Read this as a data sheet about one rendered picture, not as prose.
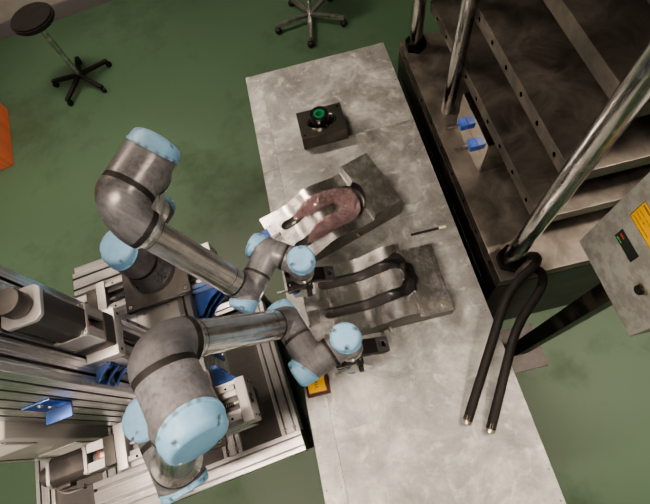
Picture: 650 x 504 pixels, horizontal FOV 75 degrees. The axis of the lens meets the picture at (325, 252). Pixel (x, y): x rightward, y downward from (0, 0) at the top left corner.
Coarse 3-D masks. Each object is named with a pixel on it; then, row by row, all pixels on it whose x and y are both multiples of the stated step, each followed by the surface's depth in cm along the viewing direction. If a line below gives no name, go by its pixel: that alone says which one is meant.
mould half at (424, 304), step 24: (336, 264) 154; (360, 264) 152; (432, 264) 152; (336, 288) 150; (360, 288) 149; (384, 288) 144; (432, 288) 149; (360, 312) 146; (384, 312) 142; (408, 312) 139; (432, 312) 145
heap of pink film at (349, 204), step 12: (324, 192) 165; (336, 192) 165; (348, 192) 164; (312, 204) 161; (324, 204) 162; (336, 204) 164; (348, 204) 162; (360, 204) 163; (300, 216) 164; (336, 216) 159; (348, 216) 159; (312, 228) 160; (324, 228) 158; (336, 228) 158; (312, 240) 160
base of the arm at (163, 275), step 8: (160, 264) 137; (168, 264) 141; (152, 272) 134; (160, 272) 138; (168, 272) 140; (136, 280) 134; (144, 280) 135; (152, 280) 136; (160, 280) 138; (168, 280) 141; (136, 288) 140; (144, 288) 138; (152, 288) 138; (160, 288) 140
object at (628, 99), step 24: (408, 48) 202; (648, 48) 71; (648, 72) 73; (624, 96) 79; (648, 96) 77; (600, 120) 86; (624, 120) 83; (600, 144) 90; (576, 168) 99; (552, 192) 111; (552, 216) 119; (528, 240) 134; (504, 264) 152
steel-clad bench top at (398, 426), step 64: (320, 64) 206; (384, 64) 201; (256, 128) 195; (384, 128) 186; (448, 256) 159; (448, 320) 149; (384, 384) 143; (448, 384) 141; (512, 384) 139; (320, 448) 138; (384, 448) 136; (448, 448) 134; (512, 448) 131
